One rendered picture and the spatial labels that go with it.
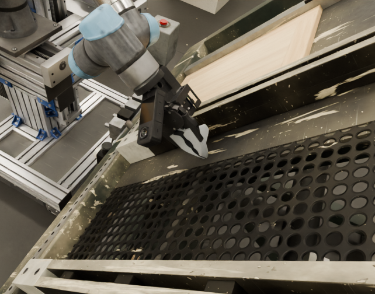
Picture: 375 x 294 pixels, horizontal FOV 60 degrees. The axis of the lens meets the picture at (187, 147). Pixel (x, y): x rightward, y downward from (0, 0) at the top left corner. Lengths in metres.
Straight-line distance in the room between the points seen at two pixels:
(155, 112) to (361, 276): 0.44
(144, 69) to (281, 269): 0.43
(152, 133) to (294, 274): 0.37
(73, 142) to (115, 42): 1.43
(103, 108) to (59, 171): 0.53
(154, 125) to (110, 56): 0.15
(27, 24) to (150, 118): 0.77
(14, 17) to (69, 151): 0.91
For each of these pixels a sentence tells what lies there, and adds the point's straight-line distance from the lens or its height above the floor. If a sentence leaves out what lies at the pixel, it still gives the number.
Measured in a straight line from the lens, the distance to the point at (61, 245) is 0.93.
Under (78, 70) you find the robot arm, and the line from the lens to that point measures 0.75.
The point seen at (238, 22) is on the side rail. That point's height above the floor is 1.06.
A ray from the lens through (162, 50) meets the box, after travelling 1.60.
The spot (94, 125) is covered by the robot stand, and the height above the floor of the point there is 0.21.
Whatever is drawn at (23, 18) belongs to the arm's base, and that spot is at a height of 1.10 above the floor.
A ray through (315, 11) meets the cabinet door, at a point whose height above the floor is 1.32.
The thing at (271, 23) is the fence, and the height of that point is 1.22.
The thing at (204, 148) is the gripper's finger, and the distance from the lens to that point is 0.69.
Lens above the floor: 1.74
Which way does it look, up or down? 50 degrees down
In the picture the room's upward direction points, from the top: 14 degrees clockwise
